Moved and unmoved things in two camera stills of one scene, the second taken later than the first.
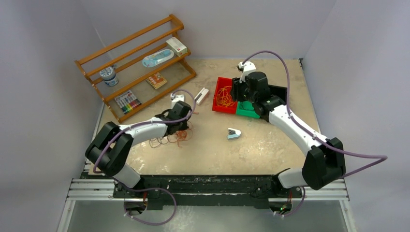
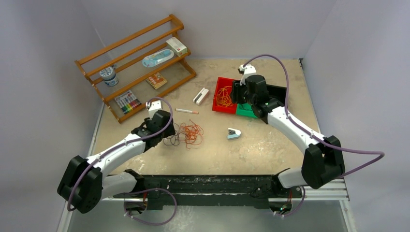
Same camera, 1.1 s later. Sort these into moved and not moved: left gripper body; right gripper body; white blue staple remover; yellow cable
Moved: left gripper body
Not moved: right gripper body; yellow cable; white blue staple remover
